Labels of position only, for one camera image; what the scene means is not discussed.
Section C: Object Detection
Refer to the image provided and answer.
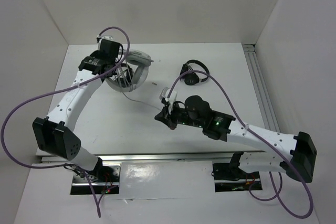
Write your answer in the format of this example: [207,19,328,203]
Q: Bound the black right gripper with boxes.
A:
[154,99,204,130]

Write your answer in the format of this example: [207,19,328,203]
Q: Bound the white grey over-ear headphones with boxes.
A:
[106,50,153,93]

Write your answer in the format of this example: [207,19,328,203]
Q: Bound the grey headphone cable with plug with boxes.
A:
[113,61,165,112]

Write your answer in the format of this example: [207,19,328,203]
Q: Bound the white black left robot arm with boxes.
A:
[33,39,123,182]

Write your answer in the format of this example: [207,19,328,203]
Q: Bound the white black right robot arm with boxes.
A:
[154,95,317,183]

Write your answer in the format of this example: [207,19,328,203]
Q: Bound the black headphones right side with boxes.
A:
[180,59,210,86]

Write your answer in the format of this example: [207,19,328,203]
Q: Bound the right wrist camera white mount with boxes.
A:
[159,87,177,114]

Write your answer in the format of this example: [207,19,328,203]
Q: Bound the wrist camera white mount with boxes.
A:
[96,35,113,43]
[159,87,177,114]

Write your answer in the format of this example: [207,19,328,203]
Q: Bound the aluminium rail at table front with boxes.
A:
[40,150,275,168]

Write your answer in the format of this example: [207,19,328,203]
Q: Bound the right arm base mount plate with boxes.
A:
[211,163,263,193]

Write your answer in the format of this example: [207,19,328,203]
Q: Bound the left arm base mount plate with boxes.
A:
[70,164,121,195]

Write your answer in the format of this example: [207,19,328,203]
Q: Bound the aluminium rail at right wall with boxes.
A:
[242,44,280,132]

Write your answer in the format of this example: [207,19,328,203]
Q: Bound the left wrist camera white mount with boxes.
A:
[96,35,113,43]

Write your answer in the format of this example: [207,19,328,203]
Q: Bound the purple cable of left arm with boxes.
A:
[1,26,131,218]

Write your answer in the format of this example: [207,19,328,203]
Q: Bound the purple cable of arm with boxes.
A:
[1,26,131,218]
[167,70,314,219]

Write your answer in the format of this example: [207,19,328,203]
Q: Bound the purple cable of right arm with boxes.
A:
[167,70,314,219]

